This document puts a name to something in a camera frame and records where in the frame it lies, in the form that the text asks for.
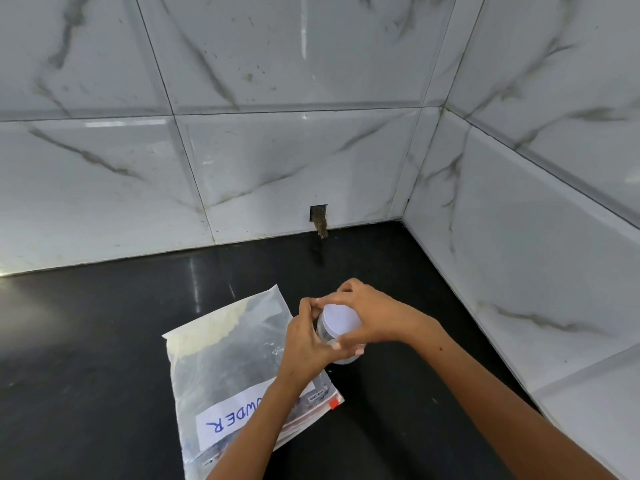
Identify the person's right thumb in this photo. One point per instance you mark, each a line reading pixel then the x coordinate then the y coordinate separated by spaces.
pixel 354 345

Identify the white jar lid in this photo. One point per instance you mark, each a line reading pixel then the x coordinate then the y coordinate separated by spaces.
pixel 341 320

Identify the person's right forearm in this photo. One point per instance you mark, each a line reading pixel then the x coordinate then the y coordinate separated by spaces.
pixel 500 404

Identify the clear plastic jar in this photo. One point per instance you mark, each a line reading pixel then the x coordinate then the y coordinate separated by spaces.
pixel 346 358

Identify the person's left forearm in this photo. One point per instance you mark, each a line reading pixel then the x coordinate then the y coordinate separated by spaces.
pixel 250 434

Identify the clear labelled zip bag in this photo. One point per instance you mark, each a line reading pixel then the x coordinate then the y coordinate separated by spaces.
pixel 225 374

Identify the person's left thumb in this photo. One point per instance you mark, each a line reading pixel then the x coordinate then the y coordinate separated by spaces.
pixel 327 353

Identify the person's left hand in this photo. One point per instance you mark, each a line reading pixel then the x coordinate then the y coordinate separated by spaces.
pixel 299 352

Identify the white powder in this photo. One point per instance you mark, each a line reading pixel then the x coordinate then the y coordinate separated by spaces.
pixel 205 332

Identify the person's right hand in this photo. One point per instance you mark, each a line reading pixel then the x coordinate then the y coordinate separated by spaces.
pixel 387 319

